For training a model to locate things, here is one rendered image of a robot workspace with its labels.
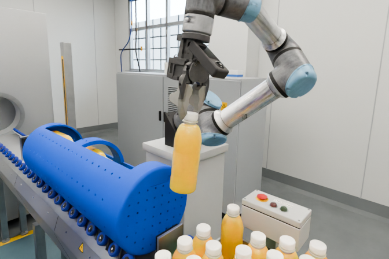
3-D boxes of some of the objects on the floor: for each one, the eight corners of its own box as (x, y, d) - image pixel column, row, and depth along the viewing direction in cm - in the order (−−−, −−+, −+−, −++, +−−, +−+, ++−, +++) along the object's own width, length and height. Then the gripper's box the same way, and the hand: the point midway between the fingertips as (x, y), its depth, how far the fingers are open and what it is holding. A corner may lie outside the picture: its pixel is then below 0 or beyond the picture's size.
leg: (8, 237, 229) (0, 171, 218) (10, 241, 226) (2, 173, 214) (0, 241, 225) (-8, 173, 214) (2, 244, 221) (-6, 176, 210)
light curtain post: (80, 244, 223) (68, 43, 193) (84, 247, 220) (71, 42, 189) (73, 247, 219) (59, 42, 189) (76, 251, 215) (62, 41, 185)
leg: (26, 230, 240) (20, 167, 229) (29, 233, 236) (22, 169, 225) (19, 233, 235) (12, 169, 224) (21, 236, 232) (14, 171, 220)
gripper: (196, 39, 72) (185, 113, 75) (165, 30, 63) (154, 114, 67) (220, 40, 66) (208, 120, 70) (190, 30, 58) (177, 122, 61)
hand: (190, 115), depth 66 cm, fingers closed on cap, 4 cm apart
